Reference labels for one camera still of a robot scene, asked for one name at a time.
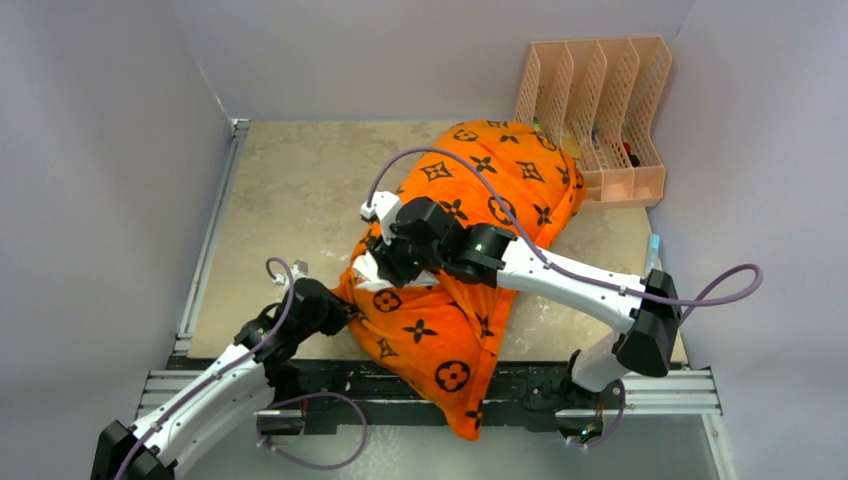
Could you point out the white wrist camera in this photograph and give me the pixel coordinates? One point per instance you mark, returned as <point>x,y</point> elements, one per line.
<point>382,208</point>
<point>284,274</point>

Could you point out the orange patterned pillowcase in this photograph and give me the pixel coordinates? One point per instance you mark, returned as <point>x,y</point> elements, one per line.
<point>483,171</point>

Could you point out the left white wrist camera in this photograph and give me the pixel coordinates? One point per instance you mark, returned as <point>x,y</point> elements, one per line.
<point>284,274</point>

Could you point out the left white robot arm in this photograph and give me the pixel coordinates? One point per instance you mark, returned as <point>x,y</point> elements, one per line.
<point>252,374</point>

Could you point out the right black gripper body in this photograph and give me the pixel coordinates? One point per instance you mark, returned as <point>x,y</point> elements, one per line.
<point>402,261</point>

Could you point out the pink mesh file organizer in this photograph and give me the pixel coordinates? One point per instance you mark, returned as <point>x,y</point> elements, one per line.
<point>597,99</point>

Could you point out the aluminium frame rail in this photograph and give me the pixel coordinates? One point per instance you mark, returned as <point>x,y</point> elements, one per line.
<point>541,330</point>

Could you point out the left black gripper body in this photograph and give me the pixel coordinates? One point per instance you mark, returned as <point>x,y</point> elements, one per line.
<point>331,317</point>

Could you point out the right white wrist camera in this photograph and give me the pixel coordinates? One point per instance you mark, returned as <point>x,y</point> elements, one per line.
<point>382,208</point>

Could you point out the light blue small tube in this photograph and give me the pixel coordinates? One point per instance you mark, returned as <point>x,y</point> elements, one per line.
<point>652,253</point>

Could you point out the white pillow insert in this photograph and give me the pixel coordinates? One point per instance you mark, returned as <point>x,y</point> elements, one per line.
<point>365,274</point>

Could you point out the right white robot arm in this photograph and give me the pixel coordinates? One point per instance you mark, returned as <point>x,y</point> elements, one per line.
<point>640,312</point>

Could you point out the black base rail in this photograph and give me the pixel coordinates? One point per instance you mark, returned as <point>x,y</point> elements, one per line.
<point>464,391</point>

